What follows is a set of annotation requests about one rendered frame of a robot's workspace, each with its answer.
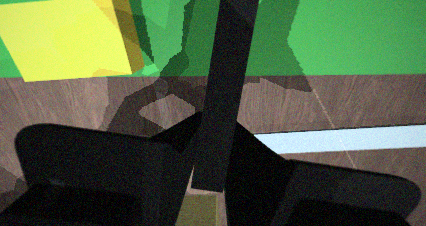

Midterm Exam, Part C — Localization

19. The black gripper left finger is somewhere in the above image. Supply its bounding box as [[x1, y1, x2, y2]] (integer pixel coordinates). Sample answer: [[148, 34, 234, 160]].
[[14, 111, 202, 226]]

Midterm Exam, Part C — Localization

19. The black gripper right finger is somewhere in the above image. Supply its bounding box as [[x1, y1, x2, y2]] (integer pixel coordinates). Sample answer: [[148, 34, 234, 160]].
[[224, 121, 422, 226]]

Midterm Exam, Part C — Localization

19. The green mat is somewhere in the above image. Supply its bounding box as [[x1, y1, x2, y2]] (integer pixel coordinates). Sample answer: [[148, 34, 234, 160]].
[[101, 0, 426, 77]]

